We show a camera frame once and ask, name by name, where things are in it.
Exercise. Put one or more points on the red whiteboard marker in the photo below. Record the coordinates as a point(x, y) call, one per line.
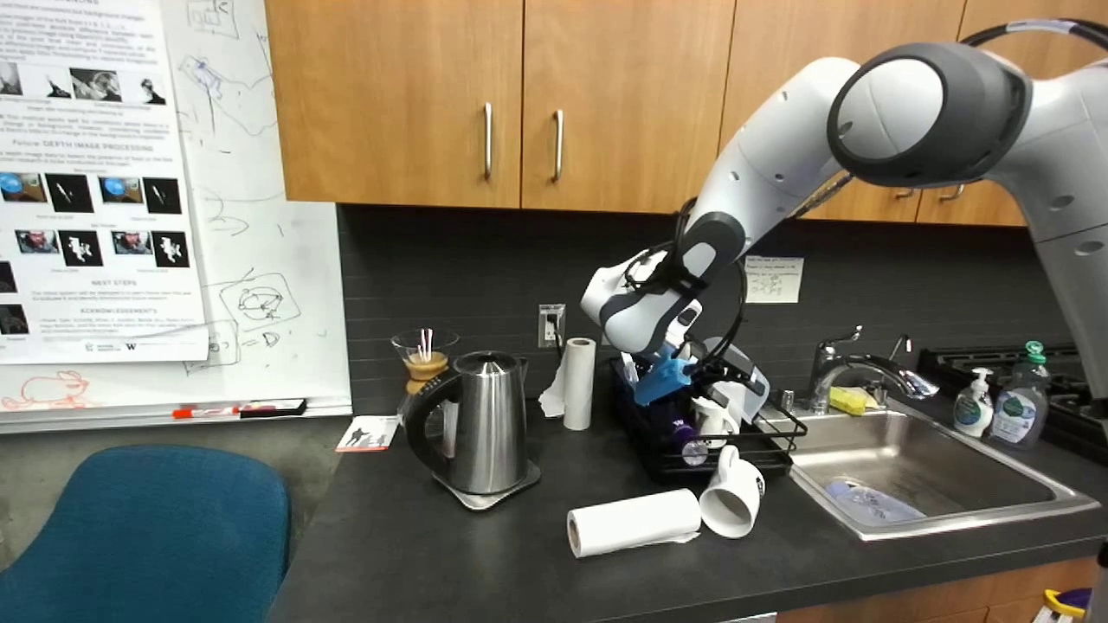
point(207, 412)

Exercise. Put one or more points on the wide white wall plate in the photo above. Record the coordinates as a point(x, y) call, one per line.
point(773, 280)

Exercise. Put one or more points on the white paper towel roll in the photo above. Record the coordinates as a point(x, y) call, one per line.
point(627, 519)
point(581, 387)

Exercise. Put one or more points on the white research poster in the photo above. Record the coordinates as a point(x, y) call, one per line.
point(90, 174)

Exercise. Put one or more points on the purple cup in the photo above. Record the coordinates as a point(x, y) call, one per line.
point(685, 435)

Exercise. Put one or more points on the white wall outlet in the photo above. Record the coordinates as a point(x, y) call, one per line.
point(552, 328)

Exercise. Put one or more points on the wooden cabinet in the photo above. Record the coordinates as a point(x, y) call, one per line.
point(924, 600)
point(392, 104)

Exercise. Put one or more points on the stainless steel sink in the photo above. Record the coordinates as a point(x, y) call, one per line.
point(924, 460)

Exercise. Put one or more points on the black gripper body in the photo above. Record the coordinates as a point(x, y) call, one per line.
point(681, 329)

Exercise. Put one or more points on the yellow sponge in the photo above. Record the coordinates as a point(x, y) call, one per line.
point(853, 404)

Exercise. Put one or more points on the pale plastic utensil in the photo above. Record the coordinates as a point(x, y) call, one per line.
point(627, 369)

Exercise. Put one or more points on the dish soap bottle green cap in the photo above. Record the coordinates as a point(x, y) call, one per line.
point(1020, 409)

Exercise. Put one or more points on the clear hand soap pump bottle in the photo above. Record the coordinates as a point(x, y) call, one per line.
point(976, 409)

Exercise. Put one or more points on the small white red card box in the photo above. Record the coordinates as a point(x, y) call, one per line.
point(369, 435)

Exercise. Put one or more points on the kettle base plate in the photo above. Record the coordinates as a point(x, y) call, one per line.
point(496, 500)

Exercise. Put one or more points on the wooden lower cabinet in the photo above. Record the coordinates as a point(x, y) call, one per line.
point(924, 600)

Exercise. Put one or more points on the blue chair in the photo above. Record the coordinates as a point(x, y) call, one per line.
point(141, 540)

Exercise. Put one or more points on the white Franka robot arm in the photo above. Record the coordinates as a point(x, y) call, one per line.
point(764, 160)

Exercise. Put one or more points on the stainless steel electric kettle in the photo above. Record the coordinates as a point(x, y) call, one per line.
point(485, 421)

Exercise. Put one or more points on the black whiteboard marker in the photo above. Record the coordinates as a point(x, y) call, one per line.
point(273, 407)

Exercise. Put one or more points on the yellow purple plastic object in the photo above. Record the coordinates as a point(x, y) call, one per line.
point(1063, 607)

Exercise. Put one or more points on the white mug black print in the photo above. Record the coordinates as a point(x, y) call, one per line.
point(732, 503)

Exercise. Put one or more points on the whiteboard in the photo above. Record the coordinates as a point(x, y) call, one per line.
point(277, 231)

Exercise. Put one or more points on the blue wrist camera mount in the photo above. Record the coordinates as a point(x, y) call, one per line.
point(663, 375)

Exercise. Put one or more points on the wooden upper cabinet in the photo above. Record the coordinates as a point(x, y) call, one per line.
point(392, 104)

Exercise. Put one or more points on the chrome sink faucet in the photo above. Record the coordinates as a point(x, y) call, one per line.
point(850, 373)

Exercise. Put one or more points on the glass pour-over coffee maker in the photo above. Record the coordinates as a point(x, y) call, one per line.
point(424, 364)

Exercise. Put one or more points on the plain white mug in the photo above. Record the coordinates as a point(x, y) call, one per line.
point(714, 415)

